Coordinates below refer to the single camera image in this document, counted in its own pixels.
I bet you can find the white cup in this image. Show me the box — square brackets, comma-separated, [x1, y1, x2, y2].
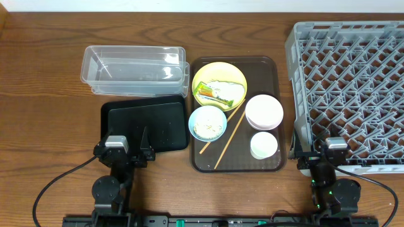
[250, 132, 278, 160]

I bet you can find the pink bowl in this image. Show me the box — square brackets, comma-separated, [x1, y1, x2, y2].
[245, 95, 283, 131]

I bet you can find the blue bowl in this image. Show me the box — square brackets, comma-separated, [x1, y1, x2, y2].
[188, 105, 227, 142]

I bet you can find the wooden chopstick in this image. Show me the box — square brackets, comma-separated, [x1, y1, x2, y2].
[199, 99, 246, 154]
[214, 111, 246, 170]

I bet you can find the green snack wrapper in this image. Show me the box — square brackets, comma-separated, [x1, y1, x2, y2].
[193, 81, 234, 107]

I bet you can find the yellow plate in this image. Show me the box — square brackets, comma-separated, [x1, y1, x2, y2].
[192, 62, 247, 112]

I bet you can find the rice food waste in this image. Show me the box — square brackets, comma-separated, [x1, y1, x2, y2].
[192, 110, 224, 141]

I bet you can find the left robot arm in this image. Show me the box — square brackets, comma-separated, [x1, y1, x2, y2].
[90, 127, 155, 227]

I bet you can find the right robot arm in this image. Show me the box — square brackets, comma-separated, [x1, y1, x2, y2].
[290, 131, 361, 226]

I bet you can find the grey dishwasher rack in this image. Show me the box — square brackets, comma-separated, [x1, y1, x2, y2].
[285, 21, 403, 175]

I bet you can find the black tray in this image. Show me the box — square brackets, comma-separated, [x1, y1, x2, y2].
[100, 96, 189, 153]

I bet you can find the clear plastic bin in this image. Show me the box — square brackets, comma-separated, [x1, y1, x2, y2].
[81, 45, 189, 97]

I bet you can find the brown serving tray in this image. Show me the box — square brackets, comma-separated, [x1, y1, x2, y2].
[189, 56, 287, 173]

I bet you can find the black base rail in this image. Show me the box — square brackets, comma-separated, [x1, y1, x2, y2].
[62, 214, 379, 227]

